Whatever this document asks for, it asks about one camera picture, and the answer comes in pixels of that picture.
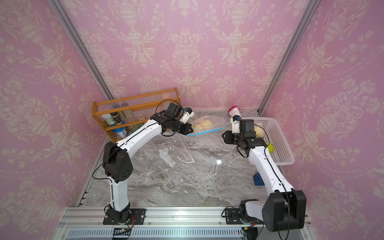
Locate clear zip-top bag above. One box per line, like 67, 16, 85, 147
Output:
142, 135, 195, 170
188, 115, 226, 137

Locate green pear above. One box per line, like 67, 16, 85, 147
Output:
267, 143, 275, 153

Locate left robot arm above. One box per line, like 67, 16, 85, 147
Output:
102, 103, 194, 226

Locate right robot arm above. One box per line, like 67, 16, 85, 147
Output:
222, 116, 307, 232

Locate pink lid yogurt cup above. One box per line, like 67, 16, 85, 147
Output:
228, 106, 241, 118

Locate white plastic basket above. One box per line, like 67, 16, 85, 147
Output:
245, 117, 295, 166

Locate blue cube block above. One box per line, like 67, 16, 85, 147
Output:
253, 173, 265, 186

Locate blue lid cup lower shelf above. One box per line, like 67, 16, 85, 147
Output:
113, 127, 127, 139

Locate wooden shelf rack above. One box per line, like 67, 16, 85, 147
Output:
91, 88, 181, 143

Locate dark spice jar on shelf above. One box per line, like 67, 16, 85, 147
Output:
111, 112, 123, 125

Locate white green bottle on shelf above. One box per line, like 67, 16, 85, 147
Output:
102, 114, 116, 126

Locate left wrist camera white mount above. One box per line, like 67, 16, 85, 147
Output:
180, 107, 195, 124

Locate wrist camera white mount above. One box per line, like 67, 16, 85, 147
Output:
180, 107, 195, 124
230, 115, 241, 134

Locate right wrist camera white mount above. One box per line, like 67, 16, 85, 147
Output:
230, 115, 241, 134

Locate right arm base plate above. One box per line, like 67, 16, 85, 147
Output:
221, 206, 264, 227

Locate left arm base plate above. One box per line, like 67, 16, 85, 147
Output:
103, 209, 147, 226

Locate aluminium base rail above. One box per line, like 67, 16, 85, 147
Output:
54, 206, 317, 240

